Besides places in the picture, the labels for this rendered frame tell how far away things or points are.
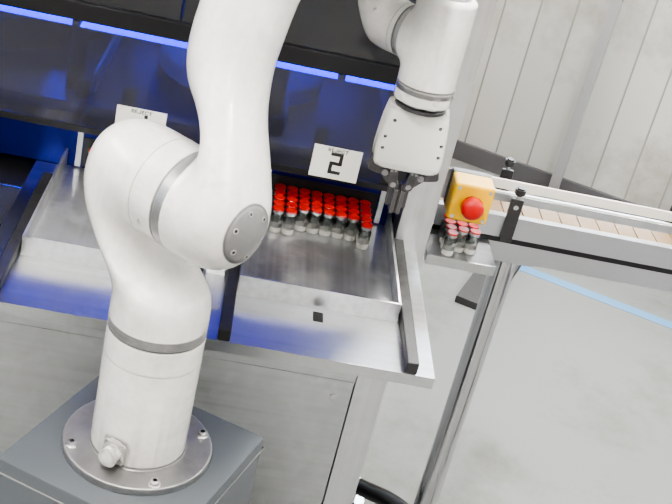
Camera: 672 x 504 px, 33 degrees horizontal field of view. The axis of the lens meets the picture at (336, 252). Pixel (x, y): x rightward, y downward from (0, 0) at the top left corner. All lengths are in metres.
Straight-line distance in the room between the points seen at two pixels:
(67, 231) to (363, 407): 0.70
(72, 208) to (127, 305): 0.67
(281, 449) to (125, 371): 0.97
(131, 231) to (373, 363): 0.53
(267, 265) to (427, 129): 0.42
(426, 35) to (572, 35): 3.12
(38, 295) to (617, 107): 3.32
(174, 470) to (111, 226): 0.33
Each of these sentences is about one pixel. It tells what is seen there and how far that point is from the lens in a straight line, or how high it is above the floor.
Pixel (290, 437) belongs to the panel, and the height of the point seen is 0.42.
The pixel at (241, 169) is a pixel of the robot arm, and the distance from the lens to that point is 1.23.
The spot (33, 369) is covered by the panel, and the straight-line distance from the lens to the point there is 2.27.
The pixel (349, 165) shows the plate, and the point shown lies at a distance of 2.00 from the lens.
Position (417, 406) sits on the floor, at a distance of 3.25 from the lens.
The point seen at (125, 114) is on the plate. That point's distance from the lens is 1.99.
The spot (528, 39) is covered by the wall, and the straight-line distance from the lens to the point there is 4.73.
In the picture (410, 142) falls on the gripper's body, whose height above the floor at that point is 1.21.
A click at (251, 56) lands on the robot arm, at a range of 1.24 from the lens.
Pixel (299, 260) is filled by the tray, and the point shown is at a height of 0.88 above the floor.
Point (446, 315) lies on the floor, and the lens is 3.72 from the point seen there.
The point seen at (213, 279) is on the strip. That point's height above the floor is 0.88.
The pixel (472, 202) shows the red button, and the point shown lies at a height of 1.01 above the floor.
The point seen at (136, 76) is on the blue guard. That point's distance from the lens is 1.96.
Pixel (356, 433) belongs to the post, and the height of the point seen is 0.46.
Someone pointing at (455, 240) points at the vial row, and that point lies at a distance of 2.08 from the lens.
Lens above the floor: 1.81
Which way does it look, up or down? 28 degrees down
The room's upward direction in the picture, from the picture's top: 14 degrees clockwise
